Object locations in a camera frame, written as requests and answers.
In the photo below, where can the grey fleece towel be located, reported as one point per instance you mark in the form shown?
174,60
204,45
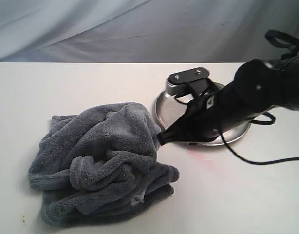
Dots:
100,166

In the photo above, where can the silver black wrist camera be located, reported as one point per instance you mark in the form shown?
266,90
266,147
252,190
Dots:
184,81

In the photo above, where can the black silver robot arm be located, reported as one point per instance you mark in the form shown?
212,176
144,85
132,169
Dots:
257,87

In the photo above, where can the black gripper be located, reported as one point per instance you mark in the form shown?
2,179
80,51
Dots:
209,116

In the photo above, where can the grey backdrop cloth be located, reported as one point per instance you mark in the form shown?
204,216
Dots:
144,31

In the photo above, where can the round stainless steel plate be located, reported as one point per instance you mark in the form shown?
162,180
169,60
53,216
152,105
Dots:
166,110

